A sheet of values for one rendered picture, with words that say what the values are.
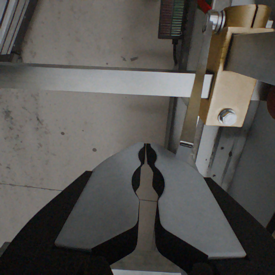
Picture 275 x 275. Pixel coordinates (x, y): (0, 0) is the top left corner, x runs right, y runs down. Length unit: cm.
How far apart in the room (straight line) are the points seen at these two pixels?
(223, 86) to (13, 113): 134
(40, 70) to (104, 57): 87
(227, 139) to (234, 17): 40
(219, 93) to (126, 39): 89
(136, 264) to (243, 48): 30
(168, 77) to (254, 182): 43
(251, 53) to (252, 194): 45
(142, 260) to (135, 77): 26
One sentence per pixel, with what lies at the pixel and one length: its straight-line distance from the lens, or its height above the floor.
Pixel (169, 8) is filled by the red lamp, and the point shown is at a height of 70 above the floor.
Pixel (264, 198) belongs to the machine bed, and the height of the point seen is 76.
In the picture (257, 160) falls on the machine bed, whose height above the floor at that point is 69.
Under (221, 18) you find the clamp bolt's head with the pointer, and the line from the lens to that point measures 26.
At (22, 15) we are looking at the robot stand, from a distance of 110.
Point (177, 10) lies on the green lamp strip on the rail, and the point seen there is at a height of 70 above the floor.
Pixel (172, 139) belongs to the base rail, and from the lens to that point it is 46.
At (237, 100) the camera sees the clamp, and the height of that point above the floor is 87.
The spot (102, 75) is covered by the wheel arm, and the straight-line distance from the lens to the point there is 25.
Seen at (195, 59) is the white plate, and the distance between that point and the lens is 35.
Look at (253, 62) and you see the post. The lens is 20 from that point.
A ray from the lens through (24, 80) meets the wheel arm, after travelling 29.
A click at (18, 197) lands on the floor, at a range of 192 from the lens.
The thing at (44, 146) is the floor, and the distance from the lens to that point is 146.
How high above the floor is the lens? 110
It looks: 62 degrees down
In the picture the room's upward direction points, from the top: 175 degrees counter-clockwise
